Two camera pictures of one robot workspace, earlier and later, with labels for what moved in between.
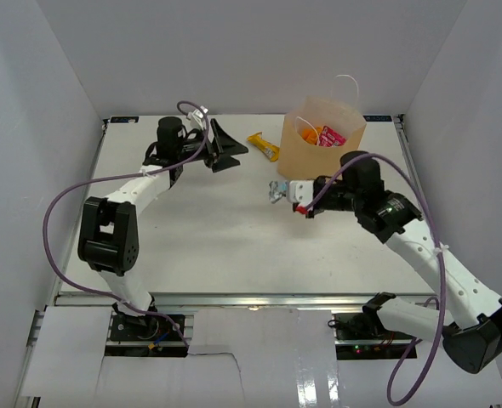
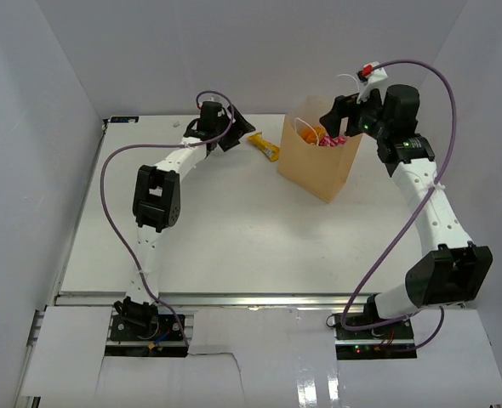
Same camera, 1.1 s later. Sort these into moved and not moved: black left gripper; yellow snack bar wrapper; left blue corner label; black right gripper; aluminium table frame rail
Moved: black left gripper; black right gripper
Not moved: aluminium table frame rail; yellow snack bar wrapper; left blue corner label
